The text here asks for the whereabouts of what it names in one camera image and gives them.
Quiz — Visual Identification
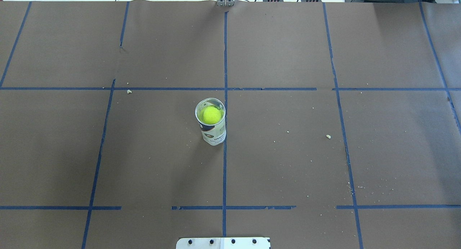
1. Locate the white tennis ball can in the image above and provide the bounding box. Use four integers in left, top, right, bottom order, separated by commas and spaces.
194, 98, 226, 146

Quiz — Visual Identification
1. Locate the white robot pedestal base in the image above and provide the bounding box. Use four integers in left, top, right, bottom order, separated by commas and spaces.
176, 236, 271, 249

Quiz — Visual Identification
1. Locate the yellow-green tennis ball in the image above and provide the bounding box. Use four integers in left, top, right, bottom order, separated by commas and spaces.
200, 106, 223, 125

